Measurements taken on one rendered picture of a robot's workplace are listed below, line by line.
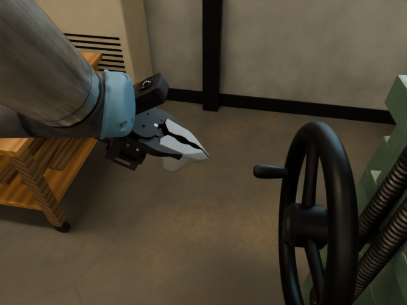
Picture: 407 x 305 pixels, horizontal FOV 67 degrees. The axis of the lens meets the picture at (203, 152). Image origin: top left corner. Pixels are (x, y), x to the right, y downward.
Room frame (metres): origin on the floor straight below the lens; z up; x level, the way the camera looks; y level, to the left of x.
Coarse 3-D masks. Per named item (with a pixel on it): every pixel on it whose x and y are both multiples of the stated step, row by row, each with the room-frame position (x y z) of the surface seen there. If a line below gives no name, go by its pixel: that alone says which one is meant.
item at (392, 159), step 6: (402, 138) 0.26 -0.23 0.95; (402, 144) 0.26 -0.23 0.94; (396, 150) 0.26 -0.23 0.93; (402, 150) 0.25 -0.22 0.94; (390, 156) 0.26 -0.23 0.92; (396, 156) 0.25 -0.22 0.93; (390, 162) 0.26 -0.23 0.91; (384, 168) 0.26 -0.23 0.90; (390, 168) 0.25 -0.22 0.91; (384, 174) 0.25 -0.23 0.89; (378, 180) 0.26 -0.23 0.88; (378, 186) 0.25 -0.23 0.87; (402, 198) 0.21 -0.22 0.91; (396, 204) 0.21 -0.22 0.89; (390, 216) 0.21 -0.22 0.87; (402, 246) 0.17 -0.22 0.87
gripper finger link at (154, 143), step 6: (138, 138) 0.34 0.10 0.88; (156, 138) 0.35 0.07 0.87; (138, 144) 0.33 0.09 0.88; (144, 144) 0.33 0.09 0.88; (150, 144) 0.33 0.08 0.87; (156, 144) 0.34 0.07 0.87; (144, 150) 0.33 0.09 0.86; (150, 150) 0.33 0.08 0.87; (156, 150) 0.32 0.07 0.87; (162, 150) 0.33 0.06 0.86; (168, 150) 0.33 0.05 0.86; (174, 150) 0.34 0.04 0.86; (156, 156) 0.33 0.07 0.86; (162, 156) 0.33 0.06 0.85; (168, 156) 0.33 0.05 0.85; (174, 156) 0.34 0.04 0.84; (180, 156) 0.33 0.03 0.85
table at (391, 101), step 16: (400, 80) 0.47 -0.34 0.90; (400, 96) 0.44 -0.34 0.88; (400, 112) 0.42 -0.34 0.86; (400, 128) 0.40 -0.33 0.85; (368, 176) 0.28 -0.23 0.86; (368, 192) 0.26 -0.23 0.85; (384, 224) 0.21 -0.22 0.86; (400, 256) 0.16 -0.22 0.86; (400, 272) 0.15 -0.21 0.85; (400, 288) 0.14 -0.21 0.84
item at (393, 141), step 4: (396, 128) 0.41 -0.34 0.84; (392, 132) 0.42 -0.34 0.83; (396, 132) 0.41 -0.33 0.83; (400, 132) 0.40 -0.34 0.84; (392, 136) 0.41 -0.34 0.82; (396, 136) 0.40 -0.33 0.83; (400, 136) 0.39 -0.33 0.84; (388, 140) 0.41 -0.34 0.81; (392, 140) 0.40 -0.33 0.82; (396, 140) 0.39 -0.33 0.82; (388, 144) 0.41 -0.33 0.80; (392, 144) 0.40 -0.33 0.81; (396, 144) 0.39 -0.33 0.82; (392, 148) 0.39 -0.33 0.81
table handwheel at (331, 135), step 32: (320, 128) 0.28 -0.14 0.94; (288, 160) 0.36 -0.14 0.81; (320, 160) 0.24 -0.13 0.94; (288, 192) 0.34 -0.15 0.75; (352, 192) 0.19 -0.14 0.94; (288, 224) 0.23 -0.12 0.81; (320, 224) 0.22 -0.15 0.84; (352, 224) 0.16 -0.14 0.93; (288, 256) 0.25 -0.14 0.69; (352, 256) 0.14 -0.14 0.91; (288, 288) 0.19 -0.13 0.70; (320, 288) 0.14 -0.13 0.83; (352, 288) 0.12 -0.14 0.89
